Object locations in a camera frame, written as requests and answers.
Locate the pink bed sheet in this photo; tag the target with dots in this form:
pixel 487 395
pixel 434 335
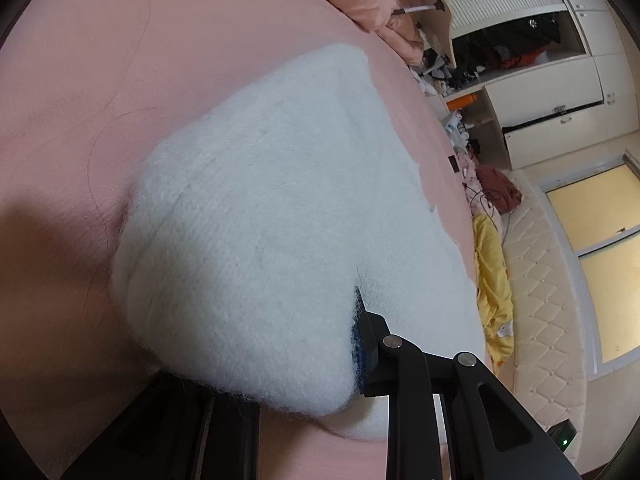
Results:
pixel 75 85

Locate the white fuzzy knit cardigan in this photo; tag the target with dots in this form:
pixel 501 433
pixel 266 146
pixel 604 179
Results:
pixel 260 210

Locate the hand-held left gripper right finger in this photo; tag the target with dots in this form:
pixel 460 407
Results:
pixel 375 355

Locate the white tufted headboard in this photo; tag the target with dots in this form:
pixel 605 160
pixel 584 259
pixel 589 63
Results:
pixel 545 310

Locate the folding bed table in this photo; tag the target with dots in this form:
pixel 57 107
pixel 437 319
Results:
pixel 437 15

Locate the white cabinet unit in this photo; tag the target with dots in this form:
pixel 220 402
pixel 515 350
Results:
pixel 550 105

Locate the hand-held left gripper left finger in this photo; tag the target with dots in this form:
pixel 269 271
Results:
pixel 165 430

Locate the orange bottle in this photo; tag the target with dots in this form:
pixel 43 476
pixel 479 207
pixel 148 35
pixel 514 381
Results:
pixel 462 101

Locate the brown crumpled cloth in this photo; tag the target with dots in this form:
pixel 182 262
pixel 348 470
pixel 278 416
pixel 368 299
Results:
pixel 497 187

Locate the yellow printed blanket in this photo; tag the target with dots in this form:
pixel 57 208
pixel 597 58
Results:
pixel 492 280

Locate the window with yellow blind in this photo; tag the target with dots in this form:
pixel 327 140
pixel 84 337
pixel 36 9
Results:
pixel 600 230

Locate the small black rectangular object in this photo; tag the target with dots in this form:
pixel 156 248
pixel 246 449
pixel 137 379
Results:
pixel 454 164

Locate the black device with green light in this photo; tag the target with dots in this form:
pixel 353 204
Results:
pixel 561 436

